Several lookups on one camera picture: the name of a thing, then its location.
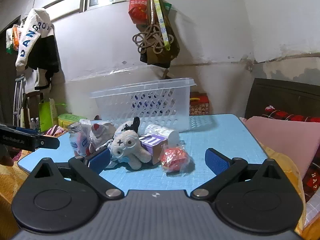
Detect green paper bag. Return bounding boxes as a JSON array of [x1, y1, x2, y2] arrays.
[[38, 99, 59, 132]]

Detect red gift box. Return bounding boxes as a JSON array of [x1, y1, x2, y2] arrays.
[[189, 92, 210, 116]]

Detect white jacket with blue letters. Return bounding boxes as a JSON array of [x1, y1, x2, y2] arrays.
[[15, 7, 55, 71]]

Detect red item in clear wrap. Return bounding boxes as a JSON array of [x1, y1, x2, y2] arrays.
[[159, 146, 190, 173]]

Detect purple cardboard box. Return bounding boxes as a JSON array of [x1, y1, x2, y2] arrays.
[[139, 132, 168, 166]]

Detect brown paper bag rope handles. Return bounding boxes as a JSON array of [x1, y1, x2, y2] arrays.
[[132, 0, 181, 68]]

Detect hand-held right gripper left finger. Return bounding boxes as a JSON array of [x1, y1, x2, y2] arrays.
[[30, 147, 125, 200]]

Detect dark wooden headboard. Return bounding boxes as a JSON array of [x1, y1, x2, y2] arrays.
[[244, 78, 320, 121]]

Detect clear bottle with silver cap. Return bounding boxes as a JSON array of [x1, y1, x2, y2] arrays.
[[68, 122, 90, 157]]

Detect white cylindrical container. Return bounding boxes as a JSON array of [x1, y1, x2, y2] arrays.
[[144, 124, 180, 147]]

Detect red and black plaid blanket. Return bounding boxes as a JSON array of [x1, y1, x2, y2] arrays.
[[262, 105, 320, 123]]

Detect black hanging garment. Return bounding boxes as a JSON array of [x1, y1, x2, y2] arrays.
[[27, 33, 60, 91]]

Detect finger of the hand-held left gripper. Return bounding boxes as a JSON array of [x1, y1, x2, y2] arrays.
[[16, 127, 61, 150]]

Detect metal crutch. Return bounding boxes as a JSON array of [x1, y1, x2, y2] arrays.
[[12, 76, 26, 128]]

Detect clear plastic basket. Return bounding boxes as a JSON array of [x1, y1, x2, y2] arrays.
[[89, 77, 197, 133]]

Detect pink pillow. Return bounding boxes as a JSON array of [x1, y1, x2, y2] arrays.
[[243, 116, 320, 180]]

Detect white and red plush toy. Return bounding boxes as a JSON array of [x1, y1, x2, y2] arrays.
[[88, 121, 117, 153]]

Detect grey plush donkey toy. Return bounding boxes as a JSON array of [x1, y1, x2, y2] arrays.
[[108, 116, 152, 171]]

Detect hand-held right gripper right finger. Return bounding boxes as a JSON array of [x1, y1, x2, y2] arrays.
[[191, 148, 285, 201]]

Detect yellow-green plastic basket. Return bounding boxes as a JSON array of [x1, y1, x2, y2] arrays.
[[58, 113, 87, 128]]

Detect yellow-green patterned long bag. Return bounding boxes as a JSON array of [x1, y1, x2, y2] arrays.
[[149, 0, 172, 51]]

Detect orange and white hanging bag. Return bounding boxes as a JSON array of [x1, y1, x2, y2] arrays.
[[6, 24, 23, 55]]

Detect red hanging bag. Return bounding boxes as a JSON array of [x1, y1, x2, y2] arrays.
[[128, 0, 151, 25]]

